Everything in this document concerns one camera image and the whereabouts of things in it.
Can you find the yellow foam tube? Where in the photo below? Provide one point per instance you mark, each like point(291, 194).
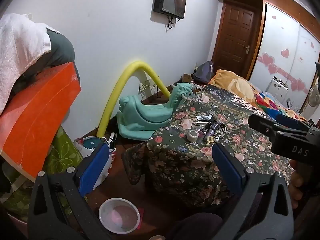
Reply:
point(110, 97)

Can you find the cardboard box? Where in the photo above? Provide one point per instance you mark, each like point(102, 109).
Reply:
point(187, 77)

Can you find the wall socket with plugs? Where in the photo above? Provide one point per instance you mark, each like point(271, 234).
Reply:
point(143, 87)

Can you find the teal packet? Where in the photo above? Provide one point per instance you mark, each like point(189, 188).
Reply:
point(91, 142)

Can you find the black wall monitor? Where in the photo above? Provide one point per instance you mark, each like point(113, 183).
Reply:
point(170, 1)

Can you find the teal plastic rocking horse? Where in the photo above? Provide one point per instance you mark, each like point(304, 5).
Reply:
point(140, 115)

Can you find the dark floral bedspread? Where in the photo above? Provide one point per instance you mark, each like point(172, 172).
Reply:
point(190, 165)

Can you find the purple backpack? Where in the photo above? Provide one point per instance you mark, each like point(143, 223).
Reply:
point(203, 71)

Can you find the white appliance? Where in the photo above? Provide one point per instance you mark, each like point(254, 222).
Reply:
point(275, 90)

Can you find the wardrobe with heart stickers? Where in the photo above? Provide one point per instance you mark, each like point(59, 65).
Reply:
point(282, 35)

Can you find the person's right hand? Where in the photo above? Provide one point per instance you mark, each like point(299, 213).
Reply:
point(297, 180)

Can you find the colourful patchwork quilt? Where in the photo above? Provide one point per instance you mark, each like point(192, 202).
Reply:
point(265, 102)

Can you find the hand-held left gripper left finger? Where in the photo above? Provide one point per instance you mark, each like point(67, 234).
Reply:
point(93, 166)

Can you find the clear plastic bowl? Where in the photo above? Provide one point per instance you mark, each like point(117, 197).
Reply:
point(117, 217)

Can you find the electric fan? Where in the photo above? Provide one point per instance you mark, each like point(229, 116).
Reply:
point(313, 97)

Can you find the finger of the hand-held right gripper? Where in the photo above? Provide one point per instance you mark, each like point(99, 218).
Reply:
point(261, 123)
point(287, 120)

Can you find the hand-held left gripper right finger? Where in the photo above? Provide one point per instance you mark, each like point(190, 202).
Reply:
point(228, 170)

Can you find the white plastic bag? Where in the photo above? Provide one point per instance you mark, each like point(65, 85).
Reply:
point(82, 148)

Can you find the green floral cloth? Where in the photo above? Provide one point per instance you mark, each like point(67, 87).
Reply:
point(60, 150)

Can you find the silver wrapper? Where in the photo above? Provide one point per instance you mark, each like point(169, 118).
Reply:
point(201, 118)

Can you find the dark green cloth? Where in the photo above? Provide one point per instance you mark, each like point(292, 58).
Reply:
point(60, 50)

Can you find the orange blanket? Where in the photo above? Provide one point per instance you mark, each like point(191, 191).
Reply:
point(225, 78)

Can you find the brown wooden door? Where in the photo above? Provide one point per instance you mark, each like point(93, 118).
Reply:
point(232, 30)

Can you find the grey tape roll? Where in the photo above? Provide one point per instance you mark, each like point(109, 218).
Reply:
point(189, 137)

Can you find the white textured towel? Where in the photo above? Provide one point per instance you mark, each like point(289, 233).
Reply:
point(20, 47)

